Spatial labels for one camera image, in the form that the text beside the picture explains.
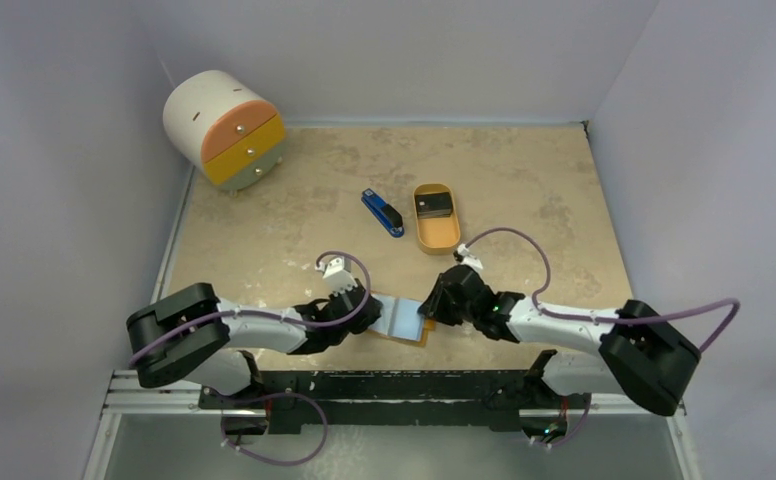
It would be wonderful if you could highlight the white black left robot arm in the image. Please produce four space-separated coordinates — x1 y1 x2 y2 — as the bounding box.
126 283 384 409

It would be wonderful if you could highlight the orange leather card holder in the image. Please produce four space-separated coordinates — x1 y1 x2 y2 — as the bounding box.
367 293 436 347

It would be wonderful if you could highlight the black credit card stack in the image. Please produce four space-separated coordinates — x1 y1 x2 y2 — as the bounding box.
414 191 454 219

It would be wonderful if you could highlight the orange oval tray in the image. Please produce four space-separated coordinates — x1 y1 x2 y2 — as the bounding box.
413 183 461 255

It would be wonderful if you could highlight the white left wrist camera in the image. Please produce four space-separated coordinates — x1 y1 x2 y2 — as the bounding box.
316 257 358 294

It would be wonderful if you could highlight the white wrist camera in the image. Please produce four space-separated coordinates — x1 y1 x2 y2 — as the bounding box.
316 257 358 294
453 243 484 272

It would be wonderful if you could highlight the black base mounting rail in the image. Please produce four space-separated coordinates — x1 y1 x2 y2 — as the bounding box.
198 370 583 441

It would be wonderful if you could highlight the white round mini drawer chest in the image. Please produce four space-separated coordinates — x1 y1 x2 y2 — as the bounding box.
162 70 287 192

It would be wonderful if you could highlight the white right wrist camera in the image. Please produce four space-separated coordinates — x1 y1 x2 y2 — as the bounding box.
453 243 484 272

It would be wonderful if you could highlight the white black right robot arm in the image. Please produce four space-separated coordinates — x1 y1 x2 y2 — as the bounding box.
418 265 701 416

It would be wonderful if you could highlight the blue black stapler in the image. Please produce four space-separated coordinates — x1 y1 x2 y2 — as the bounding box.
361 188 405 238

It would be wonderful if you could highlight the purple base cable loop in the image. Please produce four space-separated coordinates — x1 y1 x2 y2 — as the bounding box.
220 386 333 467

